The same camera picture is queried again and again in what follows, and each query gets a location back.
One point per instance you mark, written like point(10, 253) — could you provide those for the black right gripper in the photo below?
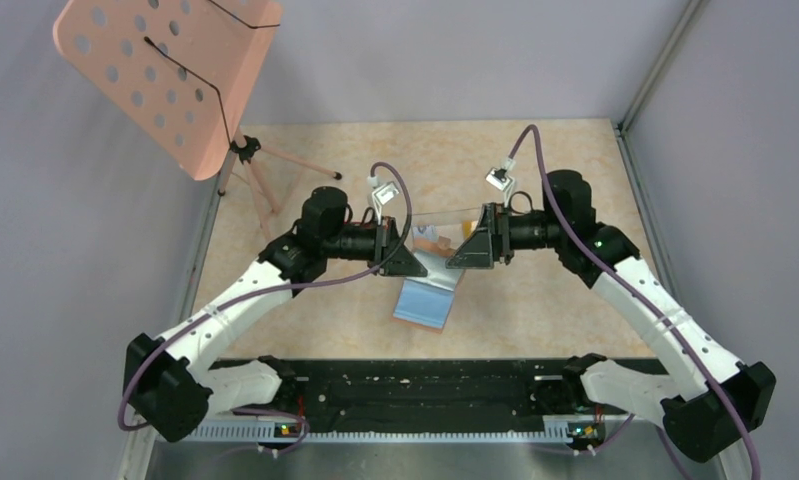
point(490, 242)

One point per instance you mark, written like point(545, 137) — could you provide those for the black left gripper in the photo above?
point(386, 239)

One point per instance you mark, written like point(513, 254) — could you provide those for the brown leather card holder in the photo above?
point(426, 302)

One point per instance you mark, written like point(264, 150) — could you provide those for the clear acrylic card box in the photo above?
point(449, 228)

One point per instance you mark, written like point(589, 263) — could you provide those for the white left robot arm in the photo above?
point(170, 380)

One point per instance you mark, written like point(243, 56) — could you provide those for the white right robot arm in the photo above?
point(707, 397)

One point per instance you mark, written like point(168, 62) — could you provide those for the gold VIP card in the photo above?
point(468, 228)

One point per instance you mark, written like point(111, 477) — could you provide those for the silver VIP card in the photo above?
point(427, 232)

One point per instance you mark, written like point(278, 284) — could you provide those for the pink perforated music stand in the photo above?
point(183, 71)

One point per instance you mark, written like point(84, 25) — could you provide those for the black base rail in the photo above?
point(427, 396)

